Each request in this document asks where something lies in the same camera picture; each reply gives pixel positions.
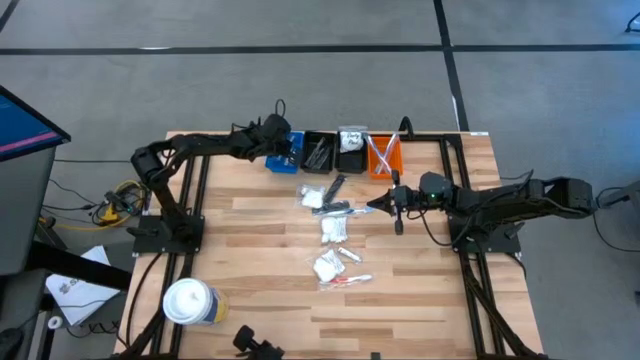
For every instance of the bagged blue toothbrush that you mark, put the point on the bagged blue toothbrush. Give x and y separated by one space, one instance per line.
395 141
357 211
373 145

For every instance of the black stand foot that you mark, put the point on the black stand foot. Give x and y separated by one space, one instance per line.
634 22

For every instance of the monitor with blue screen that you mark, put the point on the monitor with blue screen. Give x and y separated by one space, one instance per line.
25 200

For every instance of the bagged red toothbrush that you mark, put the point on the bagged red toothbrush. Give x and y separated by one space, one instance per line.
347 280

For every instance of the white printed paper sheet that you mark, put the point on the white printed paper sheet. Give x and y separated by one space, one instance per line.
80 295

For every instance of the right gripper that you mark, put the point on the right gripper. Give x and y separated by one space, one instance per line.
406 197

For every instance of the bagged white puff black print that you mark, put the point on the bagged white puff black print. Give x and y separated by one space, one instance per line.
351 141

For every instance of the black plastic bin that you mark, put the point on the black plastic bin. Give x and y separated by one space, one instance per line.
306 167
350 165

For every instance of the bagged white cotton pads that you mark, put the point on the bagged white cotton pads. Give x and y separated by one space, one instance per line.
327 267

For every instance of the black table clamp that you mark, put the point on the black table clamp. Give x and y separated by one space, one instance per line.
406 126

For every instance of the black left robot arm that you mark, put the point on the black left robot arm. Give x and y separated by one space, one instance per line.
200 145

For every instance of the bagged cotton swabs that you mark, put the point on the bagged cotton swabs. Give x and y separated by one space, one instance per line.
334 230

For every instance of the bagged black comb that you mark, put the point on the bagged black comb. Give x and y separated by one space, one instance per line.
325 156
335 189
332 206
315 152

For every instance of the black knobbed mount device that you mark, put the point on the black knobbed mount device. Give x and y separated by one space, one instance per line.
250 345

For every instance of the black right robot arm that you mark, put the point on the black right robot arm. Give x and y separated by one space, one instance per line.
525 197

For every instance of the black stand frame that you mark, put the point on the black stand frame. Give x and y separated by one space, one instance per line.
75 267

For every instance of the blue plastic bin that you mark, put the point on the blue plastic bin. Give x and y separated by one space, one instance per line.
280 167

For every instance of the white tape roll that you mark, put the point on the white tape roll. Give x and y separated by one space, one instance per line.
55 322

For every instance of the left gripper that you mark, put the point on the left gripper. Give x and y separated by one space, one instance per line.
284 149

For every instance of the black aluminium table frame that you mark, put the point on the black aluminium table frame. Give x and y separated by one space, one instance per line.
192 190

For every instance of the bagged cotton balls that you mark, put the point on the bagged cotton balls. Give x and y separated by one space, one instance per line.
312 197

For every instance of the orange plastic bin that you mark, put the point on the orange plastic bin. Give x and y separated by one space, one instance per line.
395 167

